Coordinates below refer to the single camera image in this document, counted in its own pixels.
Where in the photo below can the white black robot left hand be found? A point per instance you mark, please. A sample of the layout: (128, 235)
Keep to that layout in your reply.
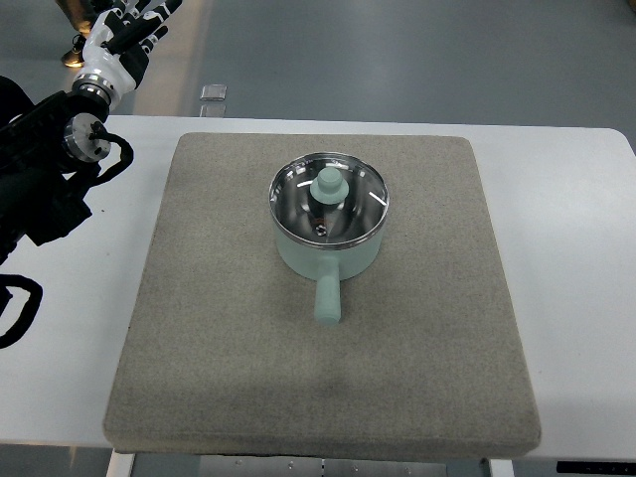
(116, 52)

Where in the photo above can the glass lid with green knob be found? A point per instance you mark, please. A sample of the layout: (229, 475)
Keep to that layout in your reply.
(329, 200)

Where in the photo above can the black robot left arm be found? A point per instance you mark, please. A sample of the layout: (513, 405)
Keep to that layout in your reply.
(52, 153)

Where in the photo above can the brown shoe on floor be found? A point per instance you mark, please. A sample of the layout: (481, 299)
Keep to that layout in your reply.
(73, 58)

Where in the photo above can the clear acrylic stand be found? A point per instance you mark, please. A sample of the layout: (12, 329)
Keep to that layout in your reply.
(212, 100)

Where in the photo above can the mint green saucepan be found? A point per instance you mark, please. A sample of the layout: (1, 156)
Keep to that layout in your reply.
(328, 258)

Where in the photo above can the grey felt mat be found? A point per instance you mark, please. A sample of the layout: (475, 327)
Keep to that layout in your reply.
(231, 352)

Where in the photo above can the metal table frame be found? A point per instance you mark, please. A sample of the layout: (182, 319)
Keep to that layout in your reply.
(304, 466)

